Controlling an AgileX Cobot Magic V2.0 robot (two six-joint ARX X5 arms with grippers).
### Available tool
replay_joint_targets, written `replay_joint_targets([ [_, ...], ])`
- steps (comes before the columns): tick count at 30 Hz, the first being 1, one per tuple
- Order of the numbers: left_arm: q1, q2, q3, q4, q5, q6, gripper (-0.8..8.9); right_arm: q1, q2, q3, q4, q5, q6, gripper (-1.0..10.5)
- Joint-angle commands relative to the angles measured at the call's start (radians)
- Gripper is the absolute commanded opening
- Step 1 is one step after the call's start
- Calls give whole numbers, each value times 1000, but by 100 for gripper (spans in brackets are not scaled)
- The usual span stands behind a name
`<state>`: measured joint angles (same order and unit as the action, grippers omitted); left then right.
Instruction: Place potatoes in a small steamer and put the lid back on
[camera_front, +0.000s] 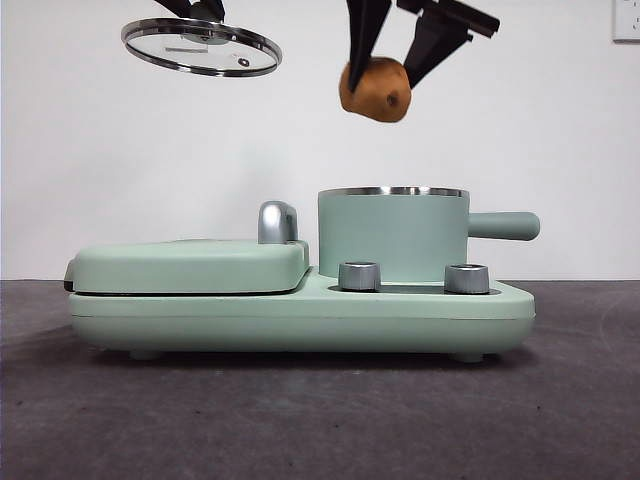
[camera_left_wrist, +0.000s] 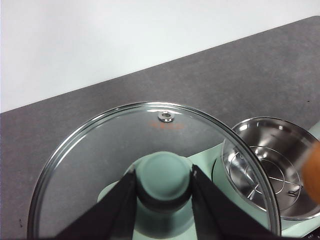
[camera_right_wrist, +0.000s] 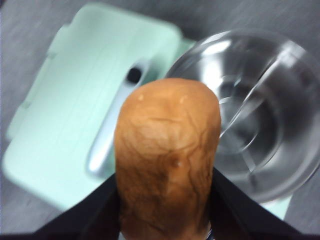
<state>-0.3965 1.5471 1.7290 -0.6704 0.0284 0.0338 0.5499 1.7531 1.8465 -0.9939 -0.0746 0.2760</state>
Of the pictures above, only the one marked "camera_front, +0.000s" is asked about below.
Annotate glass lid with green knob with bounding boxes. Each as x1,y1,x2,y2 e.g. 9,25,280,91
119,2,284,79

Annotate brown potato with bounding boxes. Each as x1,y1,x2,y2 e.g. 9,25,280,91
338,57,414,124

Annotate mint green steamer pot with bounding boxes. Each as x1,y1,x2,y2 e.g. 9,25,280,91
317,185,542,281

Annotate silver control knob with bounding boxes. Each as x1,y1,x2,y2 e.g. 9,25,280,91
443,263,491,295
337,261,381,292

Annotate mint green griddle cover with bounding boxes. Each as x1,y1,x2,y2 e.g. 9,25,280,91
63,239,311,296

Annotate mint green breakfast machine base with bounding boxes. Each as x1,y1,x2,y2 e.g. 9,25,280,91
68,267,536,362

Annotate white wall socket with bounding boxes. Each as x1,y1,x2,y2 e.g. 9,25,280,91
612,0,640,43

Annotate silver griddle cover handle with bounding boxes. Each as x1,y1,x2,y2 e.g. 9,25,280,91
257,200,301,246

